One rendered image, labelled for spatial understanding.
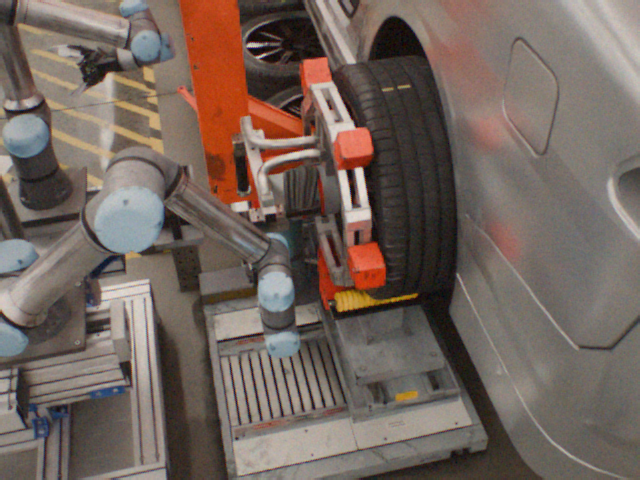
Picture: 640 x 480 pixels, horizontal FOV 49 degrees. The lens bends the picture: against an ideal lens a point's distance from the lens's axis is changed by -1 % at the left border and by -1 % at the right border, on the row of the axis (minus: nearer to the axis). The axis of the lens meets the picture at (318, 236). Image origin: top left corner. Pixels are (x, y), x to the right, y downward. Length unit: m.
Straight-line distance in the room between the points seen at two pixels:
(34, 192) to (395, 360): 1.22
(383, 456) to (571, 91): 1.50
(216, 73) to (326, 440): 1.20
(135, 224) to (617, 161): 0.79
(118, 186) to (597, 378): 0.87
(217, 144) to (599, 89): 1.49
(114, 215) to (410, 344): 1.35
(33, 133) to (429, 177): 1.05
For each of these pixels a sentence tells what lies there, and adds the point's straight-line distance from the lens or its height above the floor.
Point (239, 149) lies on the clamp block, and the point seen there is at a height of 0.93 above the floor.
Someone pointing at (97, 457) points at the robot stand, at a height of 0.21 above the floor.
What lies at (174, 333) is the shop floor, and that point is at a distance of 2.77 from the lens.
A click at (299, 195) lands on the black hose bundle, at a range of 1.70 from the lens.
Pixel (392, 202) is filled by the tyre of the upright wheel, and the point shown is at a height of 1.02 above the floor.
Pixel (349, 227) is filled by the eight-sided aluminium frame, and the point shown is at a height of 0.95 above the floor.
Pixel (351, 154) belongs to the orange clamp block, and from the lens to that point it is 1.61.
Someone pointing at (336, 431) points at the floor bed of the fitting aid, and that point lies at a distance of 2.35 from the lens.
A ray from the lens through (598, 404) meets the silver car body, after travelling 1.25.
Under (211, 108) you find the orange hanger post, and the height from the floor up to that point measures 0.91.
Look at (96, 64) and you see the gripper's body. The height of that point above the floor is 1.12.
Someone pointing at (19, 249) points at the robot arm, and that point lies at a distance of 1.66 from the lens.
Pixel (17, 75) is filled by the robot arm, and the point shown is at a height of 1.15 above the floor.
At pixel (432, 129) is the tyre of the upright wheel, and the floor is 1.13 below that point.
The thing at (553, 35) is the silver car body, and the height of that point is 1.59.
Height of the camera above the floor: 2.08
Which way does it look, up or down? 43 degrees down
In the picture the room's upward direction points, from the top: 2 degrees counter-clockwise
